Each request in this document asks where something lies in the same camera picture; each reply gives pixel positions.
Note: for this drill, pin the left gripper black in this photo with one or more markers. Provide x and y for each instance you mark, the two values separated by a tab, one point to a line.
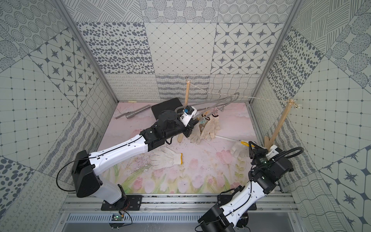
190	127

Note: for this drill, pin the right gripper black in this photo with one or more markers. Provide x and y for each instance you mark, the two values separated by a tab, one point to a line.
257	152

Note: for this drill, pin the blue dotted glove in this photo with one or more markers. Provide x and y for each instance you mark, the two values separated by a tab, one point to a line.
165	158

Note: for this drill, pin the grey clip hanger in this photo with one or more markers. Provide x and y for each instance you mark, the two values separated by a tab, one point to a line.
217	102

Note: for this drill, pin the beige knit gloves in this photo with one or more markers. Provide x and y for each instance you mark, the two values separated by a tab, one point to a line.
213	126

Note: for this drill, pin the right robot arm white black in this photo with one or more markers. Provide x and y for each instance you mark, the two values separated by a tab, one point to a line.
268	166

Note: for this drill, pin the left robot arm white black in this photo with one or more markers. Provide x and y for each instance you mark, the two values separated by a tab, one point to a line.
87	167

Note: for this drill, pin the black flat pad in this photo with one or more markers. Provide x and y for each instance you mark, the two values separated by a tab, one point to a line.
171	105

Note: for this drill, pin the grey metal cylinder tool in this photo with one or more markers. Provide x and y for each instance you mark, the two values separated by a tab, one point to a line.
132	114

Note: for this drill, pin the small circuit board left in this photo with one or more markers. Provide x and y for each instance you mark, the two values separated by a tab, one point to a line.
117	221

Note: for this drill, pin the wooden drying rack frame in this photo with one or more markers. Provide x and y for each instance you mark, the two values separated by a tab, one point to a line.
268	142

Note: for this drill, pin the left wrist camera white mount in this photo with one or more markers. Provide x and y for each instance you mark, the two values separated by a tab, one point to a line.
189	113

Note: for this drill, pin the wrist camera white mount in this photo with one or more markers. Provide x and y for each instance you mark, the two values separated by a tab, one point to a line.
189	113
273	151

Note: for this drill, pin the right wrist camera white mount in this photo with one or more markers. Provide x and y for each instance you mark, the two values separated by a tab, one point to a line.
273	151

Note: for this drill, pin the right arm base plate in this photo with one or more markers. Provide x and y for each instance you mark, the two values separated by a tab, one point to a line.
223	199

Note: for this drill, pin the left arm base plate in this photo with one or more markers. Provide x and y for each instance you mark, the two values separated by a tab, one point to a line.
128	203

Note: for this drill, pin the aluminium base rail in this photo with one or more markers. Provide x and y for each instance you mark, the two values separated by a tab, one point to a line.
184	203

